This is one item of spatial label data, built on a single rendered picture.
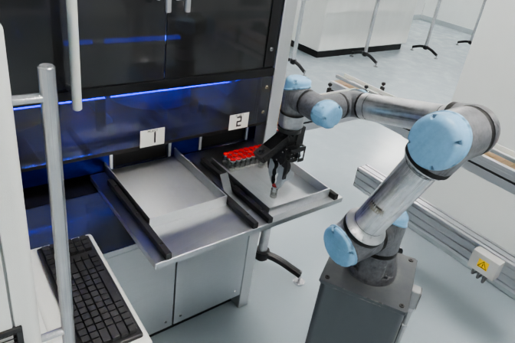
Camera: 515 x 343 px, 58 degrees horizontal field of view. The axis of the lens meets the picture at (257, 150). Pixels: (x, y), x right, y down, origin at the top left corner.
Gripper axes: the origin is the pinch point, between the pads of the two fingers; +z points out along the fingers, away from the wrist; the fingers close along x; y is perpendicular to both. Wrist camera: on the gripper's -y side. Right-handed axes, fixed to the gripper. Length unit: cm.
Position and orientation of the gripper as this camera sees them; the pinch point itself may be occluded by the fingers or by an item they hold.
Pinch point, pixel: (273, 183)
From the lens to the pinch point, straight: 148.9
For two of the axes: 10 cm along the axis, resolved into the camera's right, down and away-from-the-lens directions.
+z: -1.4, 8.7, 4.7
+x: -5.9, -4.5, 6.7
